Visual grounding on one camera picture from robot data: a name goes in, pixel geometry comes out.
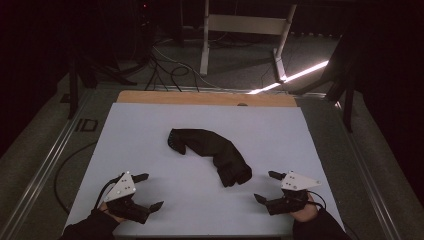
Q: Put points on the white desk frame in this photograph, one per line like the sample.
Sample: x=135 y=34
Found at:
x=245 y=24

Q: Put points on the black metal stand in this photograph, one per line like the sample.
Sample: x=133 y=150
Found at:
x=346 y=83
x=75 y=76

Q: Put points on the white table mat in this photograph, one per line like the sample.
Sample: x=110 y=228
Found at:
x=166 y=150

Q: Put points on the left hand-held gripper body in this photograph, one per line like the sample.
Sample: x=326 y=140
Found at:
x=122 y=190

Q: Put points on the black shorts with blue print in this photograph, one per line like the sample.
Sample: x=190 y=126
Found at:
x=213 y=150

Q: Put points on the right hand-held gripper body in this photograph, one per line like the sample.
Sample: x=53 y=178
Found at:
x=293 y=191

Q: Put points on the person's right hand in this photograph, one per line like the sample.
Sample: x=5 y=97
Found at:
x=306 y=213

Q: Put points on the person's left hand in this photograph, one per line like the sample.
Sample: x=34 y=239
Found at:
x=111 y=215

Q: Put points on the aluminium floor rail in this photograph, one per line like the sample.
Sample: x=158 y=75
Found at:
x=43 y=173
x=366 y=186

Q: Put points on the wooden table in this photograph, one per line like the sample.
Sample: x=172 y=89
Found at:
x=200 y=98

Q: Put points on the dark equipment rack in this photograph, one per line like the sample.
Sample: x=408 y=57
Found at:
x=145 y=20

